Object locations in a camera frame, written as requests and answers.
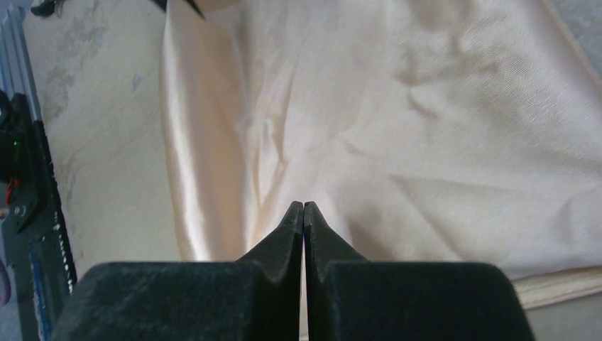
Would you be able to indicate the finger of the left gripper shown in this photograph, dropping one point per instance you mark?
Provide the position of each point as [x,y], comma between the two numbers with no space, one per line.
[195,7]

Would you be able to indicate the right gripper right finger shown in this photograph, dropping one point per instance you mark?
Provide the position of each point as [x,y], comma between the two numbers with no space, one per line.
[352,298]

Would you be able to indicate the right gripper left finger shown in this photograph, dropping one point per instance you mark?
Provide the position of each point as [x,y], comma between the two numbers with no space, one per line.
[256,297]

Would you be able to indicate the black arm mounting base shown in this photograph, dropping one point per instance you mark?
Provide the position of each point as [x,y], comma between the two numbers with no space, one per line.
[36,243]

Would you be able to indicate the peach cloth napkin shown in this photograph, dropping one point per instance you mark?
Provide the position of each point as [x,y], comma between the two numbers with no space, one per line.
[423,130]

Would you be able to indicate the aluminium frame rail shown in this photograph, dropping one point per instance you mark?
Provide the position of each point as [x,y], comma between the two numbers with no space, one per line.
[16,70]

